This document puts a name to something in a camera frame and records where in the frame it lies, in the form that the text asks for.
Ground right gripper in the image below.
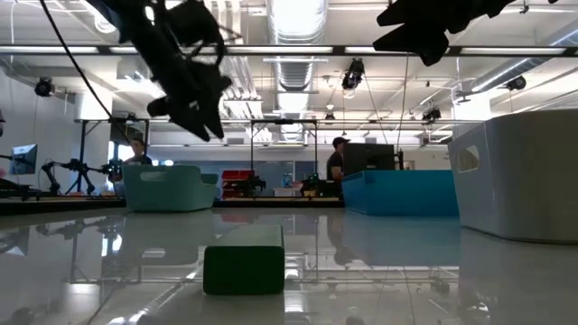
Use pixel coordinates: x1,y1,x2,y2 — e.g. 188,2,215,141
372,0,516,67

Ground black aluminium table frame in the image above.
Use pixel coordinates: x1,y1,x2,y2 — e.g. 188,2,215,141
0,196,345,216

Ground black monitor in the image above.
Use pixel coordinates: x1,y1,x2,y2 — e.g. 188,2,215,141
341,142,397,178

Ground black background rig frame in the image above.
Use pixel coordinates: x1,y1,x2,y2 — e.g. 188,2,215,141
74,117,151,195
249,118,319,200

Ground green wooden block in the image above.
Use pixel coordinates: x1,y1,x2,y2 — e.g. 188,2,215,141
202,224,286,297

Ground red storage bins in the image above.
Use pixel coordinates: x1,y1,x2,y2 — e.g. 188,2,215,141
220,169,255,200

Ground silver round ceiling duct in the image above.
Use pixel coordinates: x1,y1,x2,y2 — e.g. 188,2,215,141
265,0,330,144

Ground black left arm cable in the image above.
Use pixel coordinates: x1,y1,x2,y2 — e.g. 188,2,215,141
39,0,133,146

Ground light grey plastic bin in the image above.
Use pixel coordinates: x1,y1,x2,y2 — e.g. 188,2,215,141
447,108,578,246

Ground blue plastic bin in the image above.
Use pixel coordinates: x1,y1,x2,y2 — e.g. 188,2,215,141
341,169,461,217

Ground computer monitor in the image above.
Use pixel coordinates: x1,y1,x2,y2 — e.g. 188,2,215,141
8,144,39,176

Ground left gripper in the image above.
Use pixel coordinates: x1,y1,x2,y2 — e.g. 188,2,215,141
146,62,232,142

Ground teal green plastic bin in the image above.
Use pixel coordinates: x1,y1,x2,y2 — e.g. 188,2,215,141
121,163,221,213

